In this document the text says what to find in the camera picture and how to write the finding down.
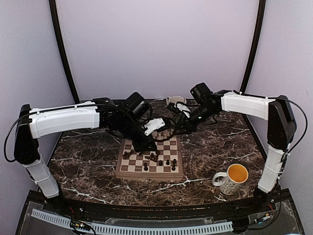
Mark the black frame post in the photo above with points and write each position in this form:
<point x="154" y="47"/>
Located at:
<point x="254" y="45"/>
<point x="62" y="50"/>

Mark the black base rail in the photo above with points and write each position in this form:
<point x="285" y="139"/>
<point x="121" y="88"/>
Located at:
<point x="239" y="209"/>

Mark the pile of dark chess pieces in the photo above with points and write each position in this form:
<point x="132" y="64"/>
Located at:
<point x="132" y="155"/>

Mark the white mug yellow inside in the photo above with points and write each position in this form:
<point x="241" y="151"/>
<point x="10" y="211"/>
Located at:
<point x="229" y="182"/>

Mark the white chess pieces row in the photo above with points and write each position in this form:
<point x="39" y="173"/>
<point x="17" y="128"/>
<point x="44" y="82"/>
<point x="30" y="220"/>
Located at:
<point x="161" y="136"/>

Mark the wooden chess board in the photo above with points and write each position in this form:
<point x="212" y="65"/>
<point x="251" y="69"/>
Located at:
<point x="134" y="169"/>

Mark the left black frame post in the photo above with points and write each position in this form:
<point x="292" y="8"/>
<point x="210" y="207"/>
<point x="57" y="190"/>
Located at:
<point x="62" y="50"/>

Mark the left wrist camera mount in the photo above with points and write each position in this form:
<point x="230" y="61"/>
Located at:
<point x="153" y="125"/>

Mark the right black frame post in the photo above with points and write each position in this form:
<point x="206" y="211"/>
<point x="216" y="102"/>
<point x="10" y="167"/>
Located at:
<point x="254" y="45"/>

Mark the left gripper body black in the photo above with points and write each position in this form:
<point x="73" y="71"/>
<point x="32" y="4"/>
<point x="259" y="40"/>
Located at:
<point x="128" y="128"/>

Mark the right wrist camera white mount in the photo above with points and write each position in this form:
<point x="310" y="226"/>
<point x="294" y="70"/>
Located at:
<point x="179" y="108"/>

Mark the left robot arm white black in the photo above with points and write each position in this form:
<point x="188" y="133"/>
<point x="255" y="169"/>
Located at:
<point x="22" y="141"/>

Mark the seashell pattern mug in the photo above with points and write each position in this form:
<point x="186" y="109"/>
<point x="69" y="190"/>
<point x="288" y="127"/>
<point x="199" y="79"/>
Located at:
<point x="175" y="99"/>

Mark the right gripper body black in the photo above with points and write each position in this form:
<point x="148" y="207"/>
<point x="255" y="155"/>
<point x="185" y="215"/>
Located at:
<point x="205" y="112"/>

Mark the white cable duct strip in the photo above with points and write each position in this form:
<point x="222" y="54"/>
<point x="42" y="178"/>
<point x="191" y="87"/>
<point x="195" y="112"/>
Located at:
<point x="131" y="227"/>

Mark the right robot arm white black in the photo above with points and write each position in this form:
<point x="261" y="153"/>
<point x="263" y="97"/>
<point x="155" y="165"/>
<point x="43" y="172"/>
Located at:
<point x="276" y="111"/>

